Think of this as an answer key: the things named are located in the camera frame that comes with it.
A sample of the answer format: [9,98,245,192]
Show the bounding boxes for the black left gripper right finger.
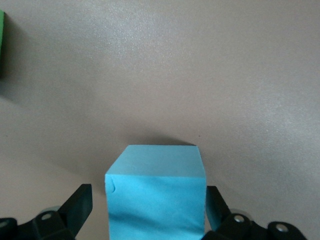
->
[203,185,308,240]

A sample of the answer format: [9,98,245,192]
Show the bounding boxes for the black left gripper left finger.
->
[0,183,93,240]

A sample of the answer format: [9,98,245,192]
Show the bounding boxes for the blue foam cube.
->
[104,144,208,240]

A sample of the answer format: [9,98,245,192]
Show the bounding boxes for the green foam cube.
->
[0,9,6,78]

